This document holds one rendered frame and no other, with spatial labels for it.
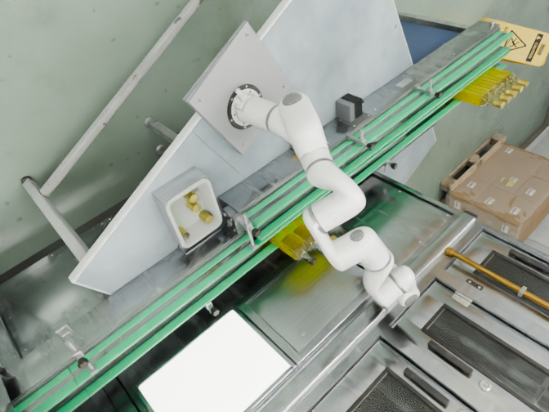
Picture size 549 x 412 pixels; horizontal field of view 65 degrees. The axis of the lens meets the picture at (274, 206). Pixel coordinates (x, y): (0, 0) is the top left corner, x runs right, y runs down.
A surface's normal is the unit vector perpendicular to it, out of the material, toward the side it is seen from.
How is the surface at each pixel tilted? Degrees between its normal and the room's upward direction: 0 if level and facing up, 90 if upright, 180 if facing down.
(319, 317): 91
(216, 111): 4
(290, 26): 0
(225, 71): 4
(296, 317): 90
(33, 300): 90
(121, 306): 90
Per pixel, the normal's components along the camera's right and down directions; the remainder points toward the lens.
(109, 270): 0.66, 0.44
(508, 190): -0.16, -0.70
